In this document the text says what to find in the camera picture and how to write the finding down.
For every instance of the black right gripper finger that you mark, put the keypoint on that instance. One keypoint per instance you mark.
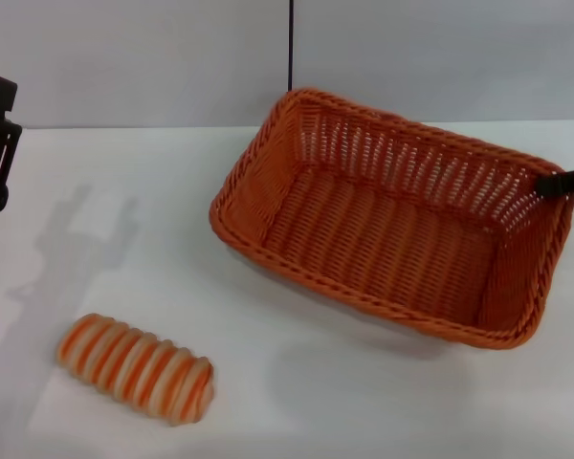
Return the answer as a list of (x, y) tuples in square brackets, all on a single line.
[(562, 184)]

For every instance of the orange woven plastic basket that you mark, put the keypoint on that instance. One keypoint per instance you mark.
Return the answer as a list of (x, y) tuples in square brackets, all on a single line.
[(387, 248)]

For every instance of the orange cream striped bread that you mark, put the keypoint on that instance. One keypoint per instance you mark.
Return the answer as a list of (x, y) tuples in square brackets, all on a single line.
[(134, 368)]

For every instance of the black vertical wall strip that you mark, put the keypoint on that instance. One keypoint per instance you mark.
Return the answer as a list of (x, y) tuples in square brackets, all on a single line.
[(290, 43)]

